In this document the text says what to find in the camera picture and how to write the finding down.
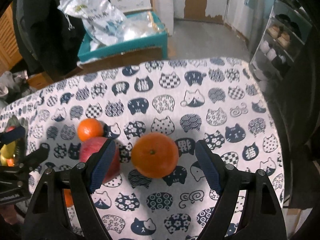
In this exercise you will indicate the clear plastic bag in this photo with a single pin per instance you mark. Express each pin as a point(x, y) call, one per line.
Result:
point(140, 25)

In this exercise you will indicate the shoe rack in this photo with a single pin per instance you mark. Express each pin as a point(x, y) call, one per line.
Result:
point(284, 37)

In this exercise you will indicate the large orange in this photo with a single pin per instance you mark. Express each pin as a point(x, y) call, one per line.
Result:
point(155, 155)

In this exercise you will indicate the wooden louvered wardrobe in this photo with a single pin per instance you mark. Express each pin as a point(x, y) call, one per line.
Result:
point(9, 52)

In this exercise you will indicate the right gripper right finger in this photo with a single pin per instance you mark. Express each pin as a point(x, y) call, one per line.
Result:
point(261, 218)

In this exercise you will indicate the black hanging coat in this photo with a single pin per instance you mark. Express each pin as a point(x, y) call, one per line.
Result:
point(47, 40)

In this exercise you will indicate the small tangerine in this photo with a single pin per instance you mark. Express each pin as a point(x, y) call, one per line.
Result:
point(89, 128)
point(11, 162)

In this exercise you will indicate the pile of grey clothes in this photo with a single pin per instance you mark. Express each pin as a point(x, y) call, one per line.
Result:
point(14, 86)

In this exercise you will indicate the white printed plastic bag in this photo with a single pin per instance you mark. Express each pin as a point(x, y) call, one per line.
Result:
point(101, 19)

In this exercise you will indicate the green glass fruit bowl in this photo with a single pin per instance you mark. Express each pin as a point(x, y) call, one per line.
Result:
point(20, 150)

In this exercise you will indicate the cat pattern tablecloth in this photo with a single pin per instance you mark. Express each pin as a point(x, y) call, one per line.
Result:
point(181, 149)

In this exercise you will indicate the yellow lemon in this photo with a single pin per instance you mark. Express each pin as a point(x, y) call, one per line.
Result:
point(7, 152)

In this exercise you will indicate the teal cardboard box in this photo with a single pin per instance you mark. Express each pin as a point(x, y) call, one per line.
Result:
point(157, 40)

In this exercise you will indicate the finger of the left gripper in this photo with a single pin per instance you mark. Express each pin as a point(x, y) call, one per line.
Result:
point(17, 133)
point(33, 160)

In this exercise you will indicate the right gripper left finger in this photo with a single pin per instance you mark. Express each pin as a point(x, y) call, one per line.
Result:
point(47, 216)

